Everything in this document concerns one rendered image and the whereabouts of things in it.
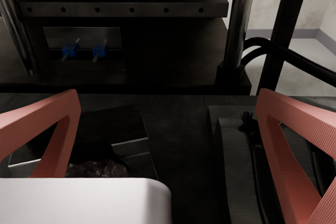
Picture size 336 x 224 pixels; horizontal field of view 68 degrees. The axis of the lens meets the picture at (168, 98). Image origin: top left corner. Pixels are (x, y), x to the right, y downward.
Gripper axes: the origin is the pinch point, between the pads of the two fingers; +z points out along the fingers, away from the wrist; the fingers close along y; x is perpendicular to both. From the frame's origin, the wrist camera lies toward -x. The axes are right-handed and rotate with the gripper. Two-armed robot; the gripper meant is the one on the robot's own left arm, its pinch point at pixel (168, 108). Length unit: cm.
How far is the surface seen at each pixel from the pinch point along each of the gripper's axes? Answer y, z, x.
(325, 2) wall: -181, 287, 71
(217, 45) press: -22, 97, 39
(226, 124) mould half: -11.6, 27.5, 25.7
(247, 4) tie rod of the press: -24, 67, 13
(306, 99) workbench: -43, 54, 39
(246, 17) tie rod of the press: -24, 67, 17
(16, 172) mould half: 28.0, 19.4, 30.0
